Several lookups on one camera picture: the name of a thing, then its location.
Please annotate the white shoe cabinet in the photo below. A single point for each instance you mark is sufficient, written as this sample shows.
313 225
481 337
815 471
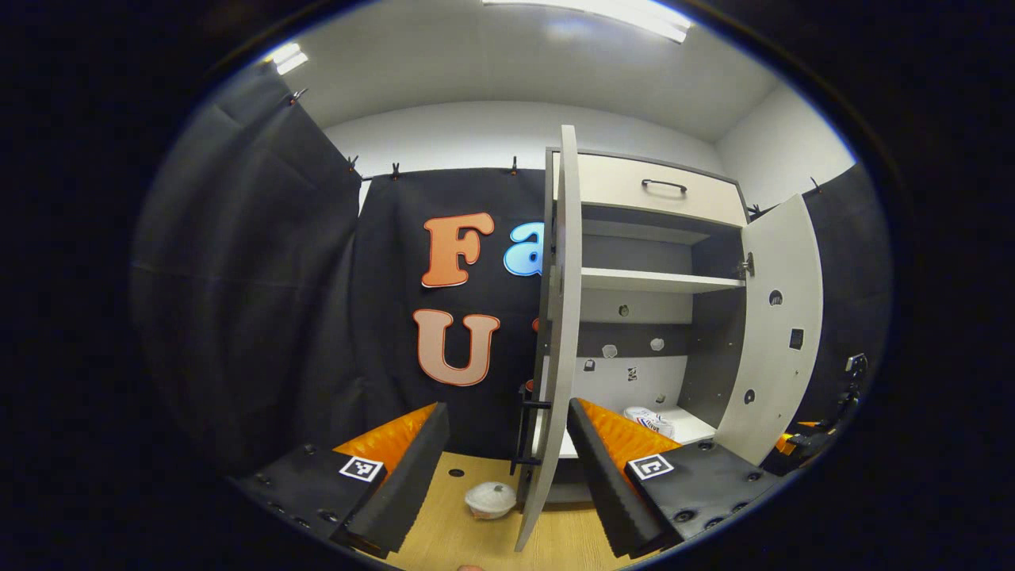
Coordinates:
650 280

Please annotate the white shoe cabinet door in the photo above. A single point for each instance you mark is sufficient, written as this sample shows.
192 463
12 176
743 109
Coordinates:
777 381
563 317

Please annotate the white cabinet drawer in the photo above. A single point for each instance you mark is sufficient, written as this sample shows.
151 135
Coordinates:
618 186

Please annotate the ceiling light panel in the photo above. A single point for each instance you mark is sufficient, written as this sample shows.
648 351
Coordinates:
287 58

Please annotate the white canvas shoe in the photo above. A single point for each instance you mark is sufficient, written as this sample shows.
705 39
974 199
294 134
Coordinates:
646 416

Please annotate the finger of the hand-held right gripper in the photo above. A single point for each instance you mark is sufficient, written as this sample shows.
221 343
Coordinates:
801 440

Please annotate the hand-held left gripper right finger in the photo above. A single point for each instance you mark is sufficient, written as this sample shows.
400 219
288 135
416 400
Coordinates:
603 484

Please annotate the white round plush toy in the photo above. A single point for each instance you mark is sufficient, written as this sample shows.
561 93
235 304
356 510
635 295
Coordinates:
490 500

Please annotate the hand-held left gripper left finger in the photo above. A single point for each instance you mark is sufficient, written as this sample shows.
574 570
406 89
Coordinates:
412 484

